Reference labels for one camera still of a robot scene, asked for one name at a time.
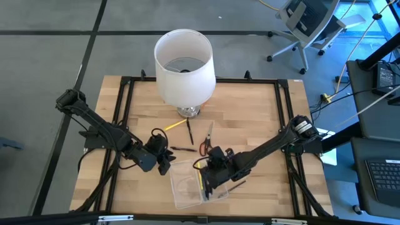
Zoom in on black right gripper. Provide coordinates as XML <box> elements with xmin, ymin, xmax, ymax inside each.
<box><xmin>199</xmin><ymin>159</ymin><xmax>242</xmax><ymax>201</ymax></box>

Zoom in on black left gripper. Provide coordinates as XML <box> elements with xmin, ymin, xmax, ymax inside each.
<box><xmin>129</xmin><ymin>144</ymin><xmax>177</xmax><ymax>176</ymax></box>

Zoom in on yellow pencil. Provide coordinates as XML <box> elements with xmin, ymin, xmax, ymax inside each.
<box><xmin>196</xmin><ymin>161</ymin><xmax>204</xmax><ymax>191</ymax></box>
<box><xmin>164</xmin><ymin>118</ymin><xmax>188</xmax><ymax>131</ymax></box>

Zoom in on clear plastic box lid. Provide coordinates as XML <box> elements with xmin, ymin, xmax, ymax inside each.
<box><xmin>169</xmin><ymin>158</ymin><xmax>204</xmax><ymax>211</ymax></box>

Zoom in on dark brown pencil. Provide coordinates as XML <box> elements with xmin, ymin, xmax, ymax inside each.
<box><xmin>217</xmin><ymin>179</ymin><xmax>247</xmax><ymax>199</ymax></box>

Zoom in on red black handled scissors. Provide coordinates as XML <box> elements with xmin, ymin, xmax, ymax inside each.
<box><xmin>199</xmin><ymin>121</ymin><xmax>215</xmax><ymax>158</ymax></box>

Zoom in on white shade table lamp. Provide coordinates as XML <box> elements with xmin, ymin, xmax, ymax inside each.
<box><xmin>154</xmin><ymin>28</ymin><xmax>217</xmax><ymax>119</ymax></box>

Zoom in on white paper sheet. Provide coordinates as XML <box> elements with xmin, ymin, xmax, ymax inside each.
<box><xmin>318</xmin><ymin>127</ymin><xmax>338</xmax><ymax>166</ymax></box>

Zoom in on black slanted pole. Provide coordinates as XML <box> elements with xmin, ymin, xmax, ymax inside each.
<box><xmin>357</xmin><ymin>39</ymin><xmax>400</xmax><ymax>71</ymax></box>
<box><xmin>321</xmin><ymin>121</ymin><xmax>365</xmax><ymax>153</ymax></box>

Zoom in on grey side desk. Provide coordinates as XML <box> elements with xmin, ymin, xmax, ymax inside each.
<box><xmin>345</xmin><ymin>58</ymin><xmax>400</xmax><ymax>143</ymax></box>
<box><xmin>349</xmin><ymin>136</ymin><xmax>400</xmax><ymax>219</ymax></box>

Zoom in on black keyboard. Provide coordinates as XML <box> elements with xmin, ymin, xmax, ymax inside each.
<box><xmin>364</xmin><ymin>158</ymin><xmax>400</xmax><ymax>208</ymax></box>

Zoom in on grey office chair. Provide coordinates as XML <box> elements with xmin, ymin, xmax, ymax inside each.
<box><xmin>266</xmin><ymin>0</ymin><xmax>367</xmax><ymax>75</ymax></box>

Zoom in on black power adapter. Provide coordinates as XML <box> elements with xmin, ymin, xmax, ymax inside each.
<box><xmin>372</xmin><ymin>61</ymin><xmax>398</xmax><ymax>97</ymax></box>

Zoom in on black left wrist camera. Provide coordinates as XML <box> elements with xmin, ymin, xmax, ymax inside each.
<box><xmin>145</xmin><ymin>133</ymin><xmax>168</xmax><ymax>154</ymax></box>

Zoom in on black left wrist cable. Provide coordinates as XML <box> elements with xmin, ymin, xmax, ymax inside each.
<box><xmin>151</xmin><ymin>127</ymin><xmax>170</xmax><ymax>140</ymax></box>

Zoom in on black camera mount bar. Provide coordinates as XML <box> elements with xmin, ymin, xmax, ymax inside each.
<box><xmin>0</xmin><ymin>211</ymin><xmax>400</xmax><ymax>225</ymax></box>

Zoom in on white cable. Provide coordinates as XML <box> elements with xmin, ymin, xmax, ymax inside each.
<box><xmin>331</xmin><ymin>92</ymin><xmax>400</xmax><ymax>131</ymax></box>

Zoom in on black floor cables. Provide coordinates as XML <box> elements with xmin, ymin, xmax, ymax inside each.
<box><xmin>309</xmin><ymin>83</ymin><xmax>400</xmax><ymax>115</ymax></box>

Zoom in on yellow hanging cable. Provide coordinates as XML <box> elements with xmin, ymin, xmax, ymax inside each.
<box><xmin>324</xmin><ymin>0</ymin><xmax>391</xmax><ymax>103</ymax></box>

